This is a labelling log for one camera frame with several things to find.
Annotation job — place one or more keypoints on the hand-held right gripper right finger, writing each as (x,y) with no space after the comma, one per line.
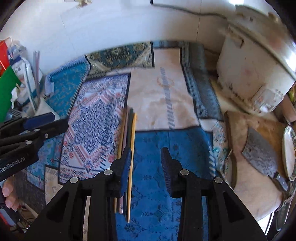
(165,169)

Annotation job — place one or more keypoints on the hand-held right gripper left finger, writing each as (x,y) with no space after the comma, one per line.
(126,169)

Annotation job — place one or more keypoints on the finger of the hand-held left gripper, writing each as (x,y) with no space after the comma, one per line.
(50,129)
(38,120)

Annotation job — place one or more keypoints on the brown chopstick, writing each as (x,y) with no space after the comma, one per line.
(126,139)

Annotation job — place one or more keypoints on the yellow chopstick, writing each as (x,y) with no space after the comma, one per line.
(133,139)

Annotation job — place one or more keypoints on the dark chopstick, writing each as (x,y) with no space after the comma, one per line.
(130,129)

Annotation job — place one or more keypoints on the person's left hand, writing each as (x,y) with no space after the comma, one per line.
(10,194)

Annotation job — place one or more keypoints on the metal fork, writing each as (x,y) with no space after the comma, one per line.
(16,113)

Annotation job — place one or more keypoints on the green cutting board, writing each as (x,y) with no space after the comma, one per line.
(7,97)

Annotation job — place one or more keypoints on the blue white plastic bag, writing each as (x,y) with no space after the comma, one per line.
(22,69)

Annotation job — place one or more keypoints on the red tin box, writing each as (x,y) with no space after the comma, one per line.
(3,58)

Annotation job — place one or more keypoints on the patterned blue tablecloth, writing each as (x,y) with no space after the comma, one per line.
(152,92)

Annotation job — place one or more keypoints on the wooden cutting board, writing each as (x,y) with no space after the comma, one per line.
(249,185)

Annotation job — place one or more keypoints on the steel cleaver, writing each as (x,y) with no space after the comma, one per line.
(259,148)

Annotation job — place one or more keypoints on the white plate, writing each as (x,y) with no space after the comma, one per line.
(290,153)

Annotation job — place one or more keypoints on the white rice cooker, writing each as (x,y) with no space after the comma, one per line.
(249,74)

